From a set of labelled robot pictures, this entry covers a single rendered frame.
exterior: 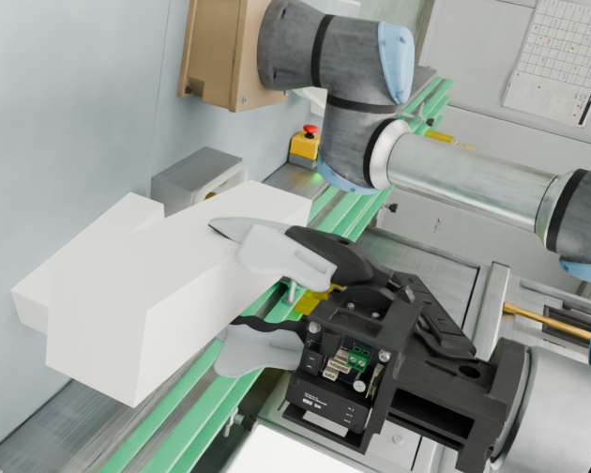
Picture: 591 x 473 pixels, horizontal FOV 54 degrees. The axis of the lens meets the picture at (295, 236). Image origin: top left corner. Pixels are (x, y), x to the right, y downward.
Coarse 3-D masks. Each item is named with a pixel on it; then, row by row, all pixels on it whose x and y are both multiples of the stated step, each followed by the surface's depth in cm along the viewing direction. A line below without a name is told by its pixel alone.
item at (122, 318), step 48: (240, 192) 48; (288, 192) 51; (144, 240) 36; (192, 240) 37; (96, 288) 30; (144, 288) 31; (192, 288) 33; (240, 288) 40; (48, 336) 32; (96, 336) 31; (144, 336) 30; (192, 336) 35; (96, 384) 32; (144, 384) 31
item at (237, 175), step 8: (232, 168) 100; (240, 168) 102; (224, 176) 97; (232, 176) 106; (240, 176) 105; (208, 184) 94; (216, 184) 95; (232, 184) 107; (200, 192) 92; (216, 192) 109; (200, 200) 91
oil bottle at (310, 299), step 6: (306, 294) 125; (312, 294) 125; (318, 294) 125; (324, 294) 126; (300, 300) 126; (306, 300) 125; (312, 300) 125; (318, 300) 124; (300, 306) 127; (306, 306) 126; (312, 306) 125; (300, 312) 127; (306, 312) 127
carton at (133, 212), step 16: (112, 208) 85; (128, 208) 86; (144, 208) 86; (160, 208) 87; (96, 224) 82; (112, 224) 83; (128, 224) 83; (144, 224) 84; (80, 240) 80; (96, 240) 80; (112, 240) 80; (64, 256) 77; (32, 272) 74; (48, 272) 75; (16, 288) 72; (32, 288) 72; (48, 288) 72; (16, 304) 73; (32, 304) 71; (48, 304) 70; (32, 320) 74
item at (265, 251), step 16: (208, 224) 39; (224, 224) 39; (240, 224) 38; (256, 224) 38; (272, 224) 38; (288, 224) 38; (240, 240) 38; (256, 240) 36; (272, 240) 37; (288, 240) 37; (240, 256) 34; (256, 256) 35; (272, 256) 36; (288, 256) 37; (304, 256) 37; (320, 256) 37; (256, 272) 34; (272, 272) 34; (288, 272) 35; (304, 272) 36; (320, 272) 36; (304, 288) 38; (320, 288) 35
